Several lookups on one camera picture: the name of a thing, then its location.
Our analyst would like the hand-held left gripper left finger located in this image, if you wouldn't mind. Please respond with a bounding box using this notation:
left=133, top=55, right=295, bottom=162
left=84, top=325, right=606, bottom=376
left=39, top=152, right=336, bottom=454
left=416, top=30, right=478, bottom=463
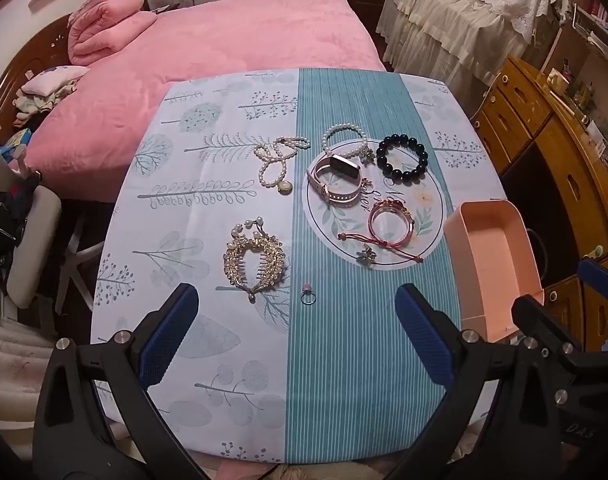
left=32, top=282, right=207, bottom=480

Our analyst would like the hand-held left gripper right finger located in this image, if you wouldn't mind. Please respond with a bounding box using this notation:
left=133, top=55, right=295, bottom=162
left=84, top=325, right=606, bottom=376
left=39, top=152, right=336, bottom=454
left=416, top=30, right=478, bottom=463
left=384, top=282, right=567, bottom=480

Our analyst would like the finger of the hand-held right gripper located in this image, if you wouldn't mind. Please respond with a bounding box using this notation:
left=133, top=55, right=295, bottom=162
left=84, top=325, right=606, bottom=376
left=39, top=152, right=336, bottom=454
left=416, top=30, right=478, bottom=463
left=512, top=295, right=585, bottom=377
left=578, top=258, right=608, bottom=307

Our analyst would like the pink box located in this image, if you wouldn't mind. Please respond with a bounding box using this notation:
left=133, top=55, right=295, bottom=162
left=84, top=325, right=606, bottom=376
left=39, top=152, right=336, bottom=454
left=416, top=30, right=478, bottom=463
left=443, top=199, right=544, bottom=343

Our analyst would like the gold pearl hair comb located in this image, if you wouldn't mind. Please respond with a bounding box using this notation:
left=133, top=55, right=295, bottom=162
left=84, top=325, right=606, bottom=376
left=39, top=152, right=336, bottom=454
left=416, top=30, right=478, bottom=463
left=223, top=217, right=289, bottom=306

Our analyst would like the red string bracelet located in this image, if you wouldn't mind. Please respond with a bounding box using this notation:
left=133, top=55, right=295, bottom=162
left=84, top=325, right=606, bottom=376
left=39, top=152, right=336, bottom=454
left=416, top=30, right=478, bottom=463
left=338, top=199, right=425, bottom=262

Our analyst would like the pink band smart watch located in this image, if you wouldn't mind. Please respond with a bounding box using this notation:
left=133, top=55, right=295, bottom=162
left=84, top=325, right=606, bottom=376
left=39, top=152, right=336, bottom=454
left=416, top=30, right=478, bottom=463
left=305, top=152, right=365, bottom=208

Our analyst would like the black bead bracelet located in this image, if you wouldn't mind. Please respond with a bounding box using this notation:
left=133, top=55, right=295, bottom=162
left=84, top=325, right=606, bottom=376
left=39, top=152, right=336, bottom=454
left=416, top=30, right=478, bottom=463
left=377, top=133, right=429, bottom=181

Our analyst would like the pearl necklace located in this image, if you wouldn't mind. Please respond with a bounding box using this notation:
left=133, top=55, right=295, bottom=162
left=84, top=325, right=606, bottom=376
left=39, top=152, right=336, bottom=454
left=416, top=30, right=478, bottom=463
left=254, top=136, right=311, bottom=190

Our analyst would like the pearl bracelet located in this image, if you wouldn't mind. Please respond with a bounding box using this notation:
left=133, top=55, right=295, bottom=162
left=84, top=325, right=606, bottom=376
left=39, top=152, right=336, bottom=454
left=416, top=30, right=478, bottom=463
left=321, top=123, right=369, bottom=158

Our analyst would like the leaf print tablecloth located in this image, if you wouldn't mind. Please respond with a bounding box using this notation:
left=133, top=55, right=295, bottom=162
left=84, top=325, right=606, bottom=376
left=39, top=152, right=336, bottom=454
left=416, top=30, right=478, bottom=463
left=86, top=67, right=507, bottom=466

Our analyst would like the white chair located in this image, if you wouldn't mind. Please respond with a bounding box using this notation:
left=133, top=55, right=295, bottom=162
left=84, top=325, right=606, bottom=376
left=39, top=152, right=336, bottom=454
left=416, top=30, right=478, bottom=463
left=0, top=182, right=105, bottom=333

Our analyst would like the wooden desk with drawers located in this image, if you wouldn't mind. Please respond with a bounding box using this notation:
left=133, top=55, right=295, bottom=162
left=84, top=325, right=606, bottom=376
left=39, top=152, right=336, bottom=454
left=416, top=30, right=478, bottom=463
left=471, top=55, right=608, bottom=361

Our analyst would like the black bag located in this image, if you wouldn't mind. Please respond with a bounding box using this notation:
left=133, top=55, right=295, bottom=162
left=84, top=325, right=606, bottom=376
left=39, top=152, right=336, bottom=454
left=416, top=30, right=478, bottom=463
left=0, top=175, right=41, bottom=273

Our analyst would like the small blue box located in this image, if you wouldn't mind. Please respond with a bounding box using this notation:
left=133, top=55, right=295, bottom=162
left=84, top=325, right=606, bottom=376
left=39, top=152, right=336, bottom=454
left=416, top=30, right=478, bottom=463
left=0, top=129, right=32, bottom=161

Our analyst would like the row of books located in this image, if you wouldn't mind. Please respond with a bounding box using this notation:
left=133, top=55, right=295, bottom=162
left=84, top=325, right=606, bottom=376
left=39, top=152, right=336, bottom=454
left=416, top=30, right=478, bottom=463
left=578, top=0, right=608, bottom=38

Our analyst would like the pile of floral clothes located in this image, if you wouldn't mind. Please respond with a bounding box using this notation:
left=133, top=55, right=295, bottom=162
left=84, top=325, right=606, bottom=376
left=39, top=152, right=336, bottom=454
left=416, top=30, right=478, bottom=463
left=11, top=66, right=90, bottom=128

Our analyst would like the folded pink quilt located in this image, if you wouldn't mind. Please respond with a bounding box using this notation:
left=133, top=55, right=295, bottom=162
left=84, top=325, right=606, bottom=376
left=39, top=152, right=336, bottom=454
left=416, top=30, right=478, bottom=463
left=68, top=0, right=157, bottom=67

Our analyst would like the dark wooden headboard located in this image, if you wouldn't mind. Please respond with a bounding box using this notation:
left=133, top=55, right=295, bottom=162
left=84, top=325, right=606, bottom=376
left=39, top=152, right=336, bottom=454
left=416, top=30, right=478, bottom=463
left=0, top=12, right=75, bottom=126

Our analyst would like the lace covered furniture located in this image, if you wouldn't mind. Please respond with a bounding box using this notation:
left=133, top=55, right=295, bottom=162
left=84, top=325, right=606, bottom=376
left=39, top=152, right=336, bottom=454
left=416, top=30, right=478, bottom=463
left=375, top=0, right=567, bottom=106

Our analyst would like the pink bed cover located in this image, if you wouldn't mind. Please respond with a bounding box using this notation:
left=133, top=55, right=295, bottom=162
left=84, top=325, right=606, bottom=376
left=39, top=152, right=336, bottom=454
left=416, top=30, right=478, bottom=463
left=21, top=0, right=387, bottom=206

